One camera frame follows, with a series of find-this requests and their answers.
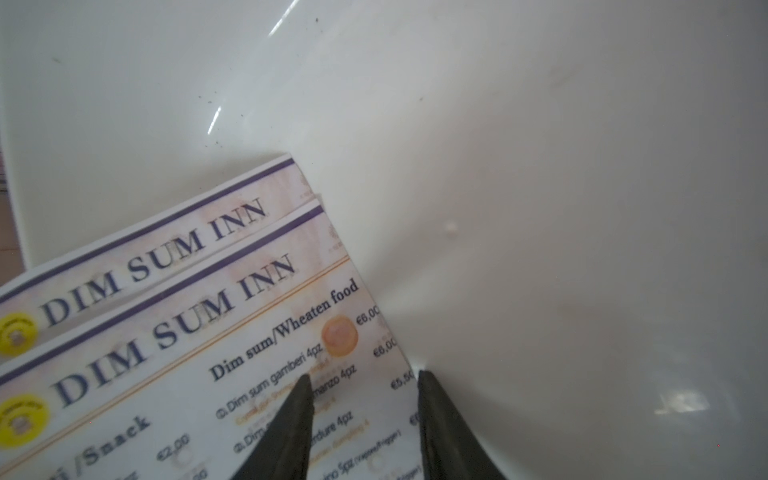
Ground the dim sum menu sheet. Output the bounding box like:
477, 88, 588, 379
1, 155, 314, 362
1, 201, 423, 479

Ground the white plastic tray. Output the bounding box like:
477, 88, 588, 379
1, 1, 767, 479

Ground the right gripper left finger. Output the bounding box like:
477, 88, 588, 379
232, 374, 315, 480

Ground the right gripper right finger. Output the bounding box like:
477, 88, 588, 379
417, 370, 505, 480

